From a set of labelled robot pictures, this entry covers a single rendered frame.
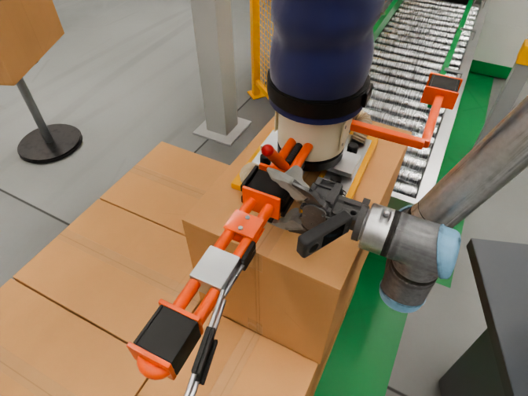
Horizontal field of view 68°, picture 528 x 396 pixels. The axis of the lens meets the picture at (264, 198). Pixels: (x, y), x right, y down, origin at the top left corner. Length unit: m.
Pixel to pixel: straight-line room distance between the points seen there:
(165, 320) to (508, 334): 0.82
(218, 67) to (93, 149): 1.00
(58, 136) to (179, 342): 2.49
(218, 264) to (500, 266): 0.83
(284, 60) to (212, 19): 1.52
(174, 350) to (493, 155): 0.60
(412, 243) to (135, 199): 1.13
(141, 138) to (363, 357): 1.93
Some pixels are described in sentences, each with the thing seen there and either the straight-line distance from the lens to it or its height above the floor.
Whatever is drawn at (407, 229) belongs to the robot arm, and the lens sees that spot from 0.73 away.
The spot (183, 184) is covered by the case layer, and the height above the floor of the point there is 0.54.
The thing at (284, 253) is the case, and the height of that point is 0.94.
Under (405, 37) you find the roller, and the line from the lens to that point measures 2.83.
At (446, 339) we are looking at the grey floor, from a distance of 1.97.
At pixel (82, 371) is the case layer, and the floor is 0.54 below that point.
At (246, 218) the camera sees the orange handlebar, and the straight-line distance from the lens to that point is 0.74.
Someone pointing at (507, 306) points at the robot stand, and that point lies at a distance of 1.19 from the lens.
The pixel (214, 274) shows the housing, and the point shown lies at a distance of 0.67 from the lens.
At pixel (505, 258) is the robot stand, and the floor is 0.75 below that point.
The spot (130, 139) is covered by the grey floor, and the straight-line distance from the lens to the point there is 2.83.
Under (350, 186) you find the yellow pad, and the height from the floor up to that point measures 0.97.
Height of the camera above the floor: 1.65
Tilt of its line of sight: 47 degrees down
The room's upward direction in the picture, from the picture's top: straight up
